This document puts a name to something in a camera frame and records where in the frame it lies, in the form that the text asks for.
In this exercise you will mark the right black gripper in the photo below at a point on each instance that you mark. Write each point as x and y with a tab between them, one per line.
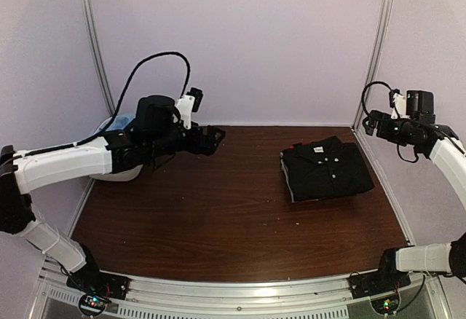
382	130

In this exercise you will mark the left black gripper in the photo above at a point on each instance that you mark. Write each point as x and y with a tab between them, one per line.
210	145

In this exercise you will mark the white plastic basin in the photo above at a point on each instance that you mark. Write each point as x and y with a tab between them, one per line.
123	176

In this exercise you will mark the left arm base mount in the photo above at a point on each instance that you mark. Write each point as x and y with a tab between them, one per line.
91	280

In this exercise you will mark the right circuit board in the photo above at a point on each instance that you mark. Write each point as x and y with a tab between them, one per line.
385	305

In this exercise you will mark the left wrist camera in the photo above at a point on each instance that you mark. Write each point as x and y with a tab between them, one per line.
188	104

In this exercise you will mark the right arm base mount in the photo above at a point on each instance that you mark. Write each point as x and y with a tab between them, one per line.
385	278

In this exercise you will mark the black long sleeve shirt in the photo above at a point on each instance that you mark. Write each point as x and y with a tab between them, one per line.
351	163

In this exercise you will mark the front aluminium rail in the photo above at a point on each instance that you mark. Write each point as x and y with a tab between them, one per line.
324	297

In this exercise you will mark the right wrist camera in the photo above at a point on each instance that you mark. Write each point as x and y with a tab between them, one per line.
397	104

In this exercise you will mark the left circuit board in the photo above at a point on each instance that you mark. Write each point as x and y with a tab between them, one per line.
92	305

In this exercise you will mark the aluminium frame post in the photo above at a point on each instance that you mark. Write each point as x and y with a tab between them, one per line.
385	13
97	56

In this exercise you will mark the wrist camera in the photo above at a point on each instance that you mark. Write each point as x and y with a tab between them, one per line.
188	104
397	104

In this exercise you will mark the left aluminium frame post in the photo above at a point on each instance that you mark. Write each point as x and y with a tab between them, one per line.
97	56

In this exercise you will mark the circuit board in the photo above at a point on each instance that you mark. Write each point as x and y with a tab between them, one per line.
92	305
385	305

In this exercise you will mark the right aluminium frame post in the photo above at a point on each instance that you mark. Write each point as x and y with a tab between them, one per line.
385	13

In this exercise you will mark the light blue shirt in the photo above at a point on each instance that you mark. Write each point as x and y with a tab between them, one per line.
121	122

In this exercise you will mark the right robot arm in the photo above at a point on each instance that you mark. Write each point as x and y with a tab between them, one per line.
412	123

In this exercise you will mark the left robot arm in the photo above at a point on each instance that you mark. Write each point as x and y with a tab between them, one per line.
161	126

